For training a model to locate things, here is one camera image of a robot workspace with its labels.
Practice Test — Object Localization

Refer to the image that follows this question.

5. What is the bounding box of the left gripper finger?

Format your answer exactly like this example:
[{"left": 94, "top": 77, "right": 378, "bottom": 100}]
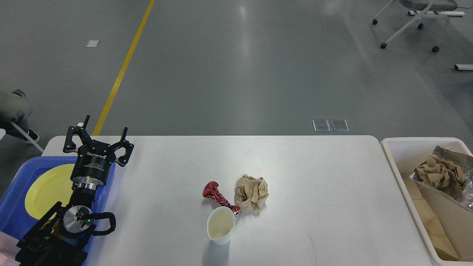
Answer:
[
  {"left": 62, "top": 115, "right": 93, "bottom": 154},
  {"left": 104, "top": 127, "right": 135, "bottom": 167}
]

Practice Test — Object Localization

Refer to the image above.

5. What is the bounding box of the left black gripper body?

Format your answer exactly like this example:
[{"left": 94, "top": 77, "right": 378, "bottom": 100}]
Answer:
[{"left": 70, "top": 146, "right": 116, "bottom": 188}]

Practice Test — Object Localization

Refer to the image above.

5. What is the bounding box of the yellow plastic plate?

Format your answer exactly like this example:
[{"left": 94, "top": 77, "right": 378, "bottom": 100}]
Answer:
[{"left": 25, "top": 164, "right": 74, "bottom": 219}]

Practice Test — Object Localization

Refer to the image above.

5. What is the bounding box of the brown paper ball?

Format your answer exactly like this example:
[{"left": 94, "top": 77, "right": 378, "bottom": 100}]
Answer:
[{"left": 235, "top": 174, "right": 269, "bottom": 211}]

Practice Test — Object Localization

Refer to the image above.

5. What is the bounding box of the paper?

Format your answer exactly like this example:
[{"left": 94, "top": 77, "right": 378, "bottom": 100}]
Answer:
[{"left": 416, "top": 154, "right": 467, "bottom": 191}]

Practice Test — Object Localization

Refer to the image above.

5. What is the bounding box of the aluminium foil tray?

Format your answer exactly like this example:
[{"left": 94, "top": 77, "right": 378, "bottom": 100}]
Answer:
[{"left": 409, "top": 146, "right": 472, "bottom": 211}]

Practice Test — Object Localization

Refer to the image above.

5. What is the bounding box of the large brown paper bag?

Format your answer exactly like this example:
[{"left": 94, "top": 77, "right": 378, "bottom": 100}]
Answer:
[{"left": 403, "top": 179, "right": 435, "bottom": 222}]

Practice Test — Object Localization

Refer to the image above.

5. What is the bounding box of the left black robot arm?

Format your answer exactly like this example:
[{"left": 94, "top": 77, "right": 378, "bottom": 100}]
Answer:
[{"left": 15, "top": 116, "right": 134, "bottom": 266}]

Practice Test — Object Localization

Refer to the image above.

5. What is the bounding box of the black white sneaker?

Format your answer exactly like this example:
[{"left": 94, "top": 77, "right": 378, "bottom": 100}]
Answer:
[{"left": 21, "top": 129, "right": 40, "bottom": 144}]

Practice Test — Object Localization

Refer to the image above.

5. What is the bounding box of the person leg in jeans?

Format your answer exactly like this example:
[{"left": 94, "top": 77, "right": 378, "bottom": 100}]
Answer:
[{"left": 0, "top": 89, "right": 32, "bottom": 138}]

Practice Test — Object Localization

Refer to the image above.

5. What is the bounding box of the blue plastic tray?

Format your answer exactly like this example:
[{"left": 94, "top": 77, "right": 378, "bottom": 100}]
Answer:
[{"left": 1, "top": 156, "right": 114, "bottom": 253}]

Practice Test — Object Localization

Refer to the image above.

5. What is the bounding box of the red foil wrapper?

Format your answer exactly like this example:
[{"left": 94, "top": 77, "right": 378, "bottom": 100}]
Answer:
[{"left": 203, "top": 181, "right": 241, "bottom": 215}]

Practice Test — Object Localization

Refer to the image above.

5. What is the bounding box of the white paper cup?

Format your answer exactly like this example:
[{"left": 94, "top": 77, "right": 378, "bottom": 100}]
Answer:
[{"left": 207, "top": 207, "right": 235, "bottom": 246}]

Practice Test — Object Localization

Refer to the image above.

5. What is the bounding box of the left floor outlet plate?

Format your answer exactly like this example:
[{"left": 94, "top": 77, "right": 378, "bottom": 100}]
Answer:
[{"left": 312, "top": 119, "right": 331, "bottom": 132}]

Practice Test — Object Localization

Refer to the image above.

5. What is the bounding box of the floor outlet plate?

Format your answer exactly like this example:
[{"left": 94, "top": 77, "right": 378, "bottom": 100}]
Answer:
[
  {"left": 331, "top": 119, "right": 350, "bottom": 132},
  {"left": 312, "top": 119, "right": 331, "bottom": 132}
]

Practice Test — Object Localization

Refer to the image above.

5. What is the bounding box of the right floor outlet plate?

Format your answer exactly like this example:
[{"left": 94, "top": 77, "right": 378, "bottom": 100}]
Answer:
[{"left": 331, "top": 119, "right": 350, "bottom": 132}]

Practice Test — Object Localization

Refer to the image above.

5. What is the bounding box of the white plastic bin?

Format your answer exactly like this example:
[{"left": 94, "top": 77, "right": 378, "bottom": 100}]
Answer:
[{"left": 381, "top": 137, "right": 473, "bottom": 266}]

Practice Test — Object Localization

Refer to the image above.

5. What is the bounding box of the office chair with castors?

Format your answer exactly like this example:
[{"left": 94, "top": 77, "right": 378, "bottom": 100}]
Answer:
[{"left": 380, "top": 0, "right": 458, "bottom": 53}]

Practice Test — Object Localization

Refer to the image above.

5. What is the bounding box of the white bar on floor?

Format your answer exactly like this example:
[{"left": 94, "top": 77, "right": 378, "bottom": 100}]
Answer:
[{"left": 454, "top": 64, "right": 473, "bottom": 71}]

